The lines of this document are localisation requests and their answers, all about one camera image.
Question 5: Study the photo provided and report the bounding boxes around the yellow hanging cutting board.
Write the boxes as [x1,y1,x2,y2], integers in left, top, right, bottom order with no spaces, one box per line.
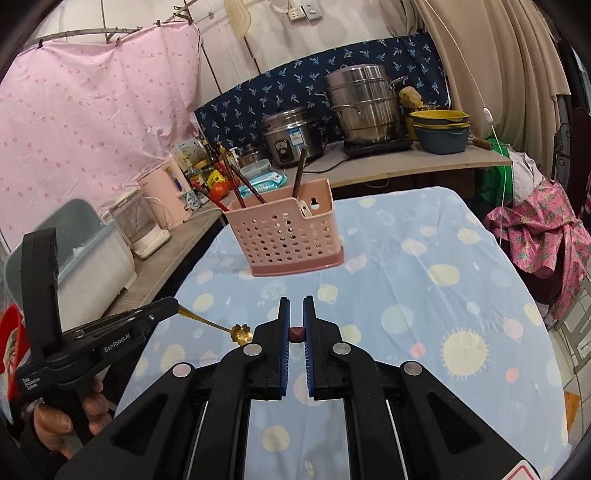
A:
[223,0,252,38]

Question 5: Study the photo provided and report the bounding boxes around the pink electric kettle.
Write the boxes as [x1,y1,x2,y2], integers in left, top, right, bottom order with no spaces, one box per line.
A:
[137,157,192,231]

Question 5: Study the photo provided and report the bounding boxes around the white power cord switch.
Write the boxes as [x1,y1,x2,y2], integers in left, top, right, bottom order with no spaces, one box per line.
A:
[425,1,512,219]

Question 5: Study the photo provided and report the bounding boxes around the white blender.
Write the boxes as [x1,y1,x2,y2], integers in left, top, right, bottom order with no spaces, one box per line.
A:
[108,189,171,260]

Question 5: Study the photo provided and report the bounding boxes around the wall power socket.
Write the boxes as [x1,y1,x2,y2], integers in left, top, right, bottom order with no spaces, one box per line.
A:
[287,0,324,22]

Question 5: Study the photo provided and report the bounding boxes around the beige hanging curtain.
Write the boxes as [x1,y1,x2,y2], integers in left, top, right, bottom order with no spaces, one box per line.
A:
[416,1,570,175]

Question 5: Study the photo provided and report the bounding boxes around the white ceramic soup spoon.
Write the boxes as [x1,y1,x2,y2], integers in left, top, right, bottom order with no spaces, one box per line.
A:
[298,200,314,218]

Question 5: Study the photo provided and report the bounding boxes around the black induction cooktop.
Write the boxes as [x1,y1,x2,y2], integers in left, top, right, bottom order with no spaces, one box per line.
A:
[342,137,413,159]

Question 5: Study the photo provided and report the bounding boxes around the stacked yellow blue bowls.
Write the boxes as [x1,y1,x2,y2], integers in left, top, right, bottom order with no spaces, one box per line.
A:
[410,110,470,155]

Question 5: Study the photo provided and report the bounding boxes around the clear food container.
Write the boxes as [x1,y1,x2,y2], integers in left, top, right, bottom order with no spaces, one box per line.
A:
[240,159,271,180]

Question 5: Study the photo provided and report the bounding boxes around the white blue storage bin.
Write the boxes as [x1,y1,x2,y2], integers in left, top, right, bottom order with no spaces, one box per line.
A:
[4,197,139,333]

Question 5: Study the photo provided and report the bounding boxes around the pink perforated utensil holder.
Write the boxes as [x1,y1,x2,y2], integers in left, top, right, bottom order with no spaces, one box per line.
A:
[224,178,345,277]

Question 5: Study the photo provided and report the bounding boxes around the red tomato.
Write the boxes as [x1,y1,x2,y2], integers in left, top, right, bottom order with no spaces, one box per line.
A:
[209,182,229,202]

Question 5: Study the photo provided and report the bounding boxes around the stainless steel steamer pot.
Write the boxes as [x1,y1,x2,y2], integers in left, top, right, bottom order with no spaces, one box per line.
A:
[325,64,409,145]

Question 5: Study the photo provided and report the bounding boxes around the dark red twisted chopstick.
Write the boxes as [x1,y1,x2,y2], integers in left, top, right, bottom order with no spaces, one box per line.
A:
[229,164,266,204]
[218,143,238,188]

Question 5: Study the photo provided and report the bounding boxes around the light blue patterned tablecloth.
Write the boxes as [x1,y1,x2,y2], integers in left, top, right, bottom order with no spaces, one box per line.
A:
[120,187,570,479]

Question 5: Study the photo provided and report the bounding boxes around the navy floral backsplash cloth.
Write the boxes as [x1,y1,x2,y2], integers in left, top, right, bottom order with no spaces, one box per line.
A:
[195,30,451,149]

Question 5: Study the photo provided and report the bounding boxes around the pink floral fabric pile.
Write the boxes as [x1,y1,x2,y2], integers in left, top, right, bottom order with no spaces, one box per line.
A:
[484,179,590,321]

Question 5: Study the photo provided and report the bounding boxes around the silver rice cooker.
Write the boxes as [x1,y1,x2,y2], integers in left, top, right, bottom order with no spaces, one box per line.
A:
[263,107,325,169]

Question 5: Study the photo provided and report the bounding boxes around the blue wet wipes pack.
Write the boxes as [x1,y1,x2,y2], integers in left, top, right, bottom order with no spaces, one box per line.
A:
[249,171,287,194]

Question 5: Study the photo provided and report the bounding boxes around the person left hand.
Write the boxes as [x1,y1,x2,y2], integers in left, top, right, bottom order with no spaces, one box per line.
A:
[33,378,112,460]

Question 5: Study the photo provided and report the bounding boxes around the gold flower spoon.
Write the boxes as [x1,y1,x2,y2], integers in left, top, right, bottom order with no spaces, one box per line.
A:
[177,305,253,346]

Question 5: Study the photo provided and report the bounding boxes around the yellow snack packet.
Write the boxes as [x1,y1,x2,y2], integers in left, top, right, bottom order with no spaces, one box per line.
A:
[206,169,226,188]

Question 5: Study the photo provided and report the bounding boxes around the bright red chopstick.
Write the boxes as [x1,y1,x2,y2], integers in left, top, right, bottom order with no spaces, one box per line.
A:
[231,181,245,208]
[192,182,229,212]

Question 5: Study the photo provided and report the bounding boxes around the pink dotted curtain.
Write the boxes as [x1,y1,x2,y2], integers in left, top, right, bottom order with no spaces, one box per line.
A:
[1,23,201,248]

